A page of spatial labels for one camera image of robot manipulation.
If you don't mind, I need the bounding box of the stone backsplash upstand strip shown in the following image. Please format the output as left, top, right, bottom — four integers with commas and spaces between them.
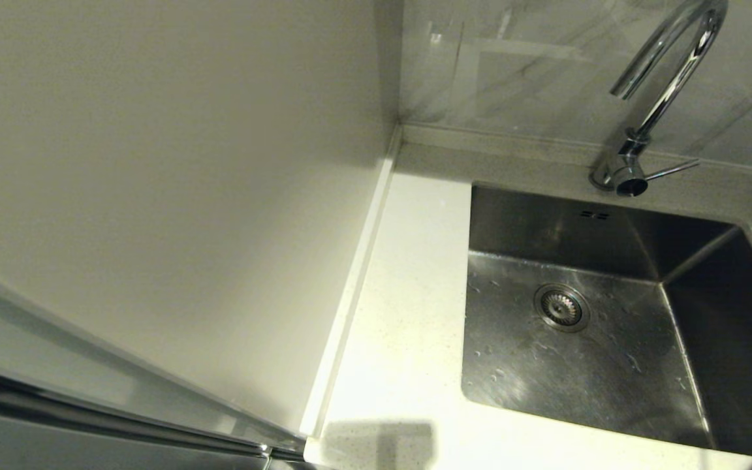
399, 123, 752, 178

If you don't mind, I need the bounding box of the tall beige cabinet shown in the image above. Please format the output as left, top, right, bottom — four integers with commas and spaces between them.
0, 0, 404, 470

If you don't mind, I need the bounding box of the chrome gooseneck faucet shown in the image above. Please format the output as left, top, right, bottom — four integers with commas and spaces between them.
589, 0, 729, 198

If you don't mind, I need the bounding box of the stainless steel sink basin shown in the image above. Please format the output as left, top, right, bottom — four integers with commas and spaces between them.
461, 183, 752, 461

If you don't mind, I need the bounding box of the round metal drain strainer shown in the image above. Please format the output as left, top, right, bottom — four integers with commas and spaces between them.
533, 283, 591, 334

